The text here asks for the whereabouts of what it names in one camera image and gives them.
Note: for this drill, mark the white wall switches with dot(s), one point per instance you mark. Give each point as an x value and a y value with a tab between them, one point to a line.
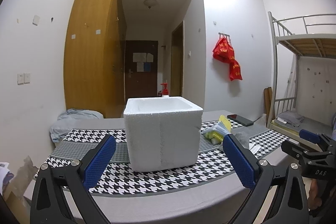
23	78

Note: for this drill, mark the grey towel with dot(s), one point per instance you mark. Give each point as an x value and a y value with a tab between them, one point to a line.
242	137

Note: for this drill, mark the grey folded clothes on bed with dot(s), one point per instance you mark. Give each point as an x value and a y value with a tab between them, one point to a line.
290	117

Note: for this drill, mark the red hanging bags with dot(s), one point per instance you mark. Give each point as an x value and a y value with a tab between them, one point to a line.
224	52

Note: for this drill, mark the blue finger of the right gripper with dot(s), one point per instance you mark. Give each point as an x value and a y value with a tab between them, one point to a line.
310	136
294	151

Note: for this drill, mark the white red pump bottle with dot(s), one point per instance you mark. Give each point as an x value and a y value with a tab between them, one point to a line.
165	92

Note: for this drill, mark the white styrofoam box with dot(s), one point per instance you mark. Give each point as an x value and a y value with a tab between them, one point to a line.
162	132

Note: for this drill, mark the person's right hand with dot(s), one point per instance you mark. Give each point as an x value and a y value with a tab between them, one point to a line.
314	200

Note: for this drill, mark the blue face mask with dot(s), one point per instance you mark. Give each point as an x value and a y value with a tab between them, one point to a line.
216	132

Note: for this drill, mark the metal bunk bed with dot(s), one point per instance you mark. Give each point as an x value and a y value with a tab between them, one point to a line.
311	85

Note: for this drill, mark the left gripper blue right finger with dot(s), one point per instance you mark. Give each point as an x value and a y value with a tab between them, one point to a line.
289	204

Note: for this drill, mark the ceiling lamp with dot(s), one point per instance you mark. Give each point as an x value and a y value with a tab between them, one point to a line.
150	3

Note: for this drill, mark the houndstooth table runner cloth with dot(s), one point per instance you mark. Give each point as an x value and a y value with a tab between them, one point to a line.
118	179

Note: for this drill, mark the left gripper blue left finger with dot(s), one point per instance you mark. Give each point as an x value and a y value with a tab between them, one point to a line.
49	204

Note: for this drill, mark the wooden wardrobe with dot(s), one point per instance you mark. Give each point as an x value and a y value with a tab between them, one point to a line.
94	57

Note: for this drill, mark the light blue crumpled cloth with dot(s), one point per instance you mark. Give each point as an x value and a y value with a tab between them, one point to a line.
66	122

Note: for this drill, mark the white towel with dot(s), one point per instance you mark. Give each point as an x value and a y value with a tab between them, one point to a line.
254	148

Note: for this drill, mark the dark brown entry door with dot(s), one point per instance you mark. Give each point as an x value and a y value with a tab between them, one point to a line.
141	68

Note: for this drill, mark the wooden boards against wall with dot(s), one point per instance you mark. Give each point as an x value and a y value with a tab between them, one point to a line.
267	101

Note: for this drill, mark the black smartphone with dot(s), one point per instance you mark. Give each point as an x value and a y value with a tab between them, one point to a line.
241	120

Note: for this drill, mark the yellow foam net sleeve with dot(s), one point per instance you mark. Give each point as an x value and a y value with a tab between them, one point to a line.
228	125

